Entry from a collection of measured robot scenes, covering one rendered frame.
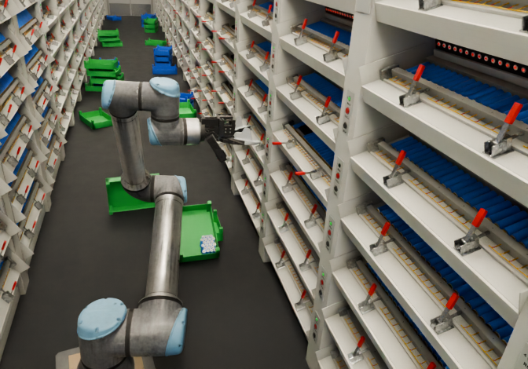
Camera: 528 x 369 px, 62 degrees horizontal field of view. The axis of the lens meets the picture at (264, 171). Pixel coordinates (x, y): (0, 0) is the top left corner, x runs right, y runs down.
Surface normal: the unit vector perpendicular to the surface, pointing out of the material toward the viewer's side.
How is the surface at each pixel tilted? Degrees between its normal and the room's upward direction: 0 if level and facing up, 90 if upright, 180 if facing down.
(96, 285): 0
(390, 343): 19
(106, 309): 2
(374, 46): 90
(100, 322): 2
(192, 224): 26
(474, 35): 108
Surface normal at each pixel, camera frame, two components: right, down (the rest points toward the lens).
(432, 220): -0.25, -0.83
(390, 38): 0.27, 0.44
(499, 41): -0.93, 0.35
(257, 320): 0.06, -0.90
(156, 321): 0.15, -0.66
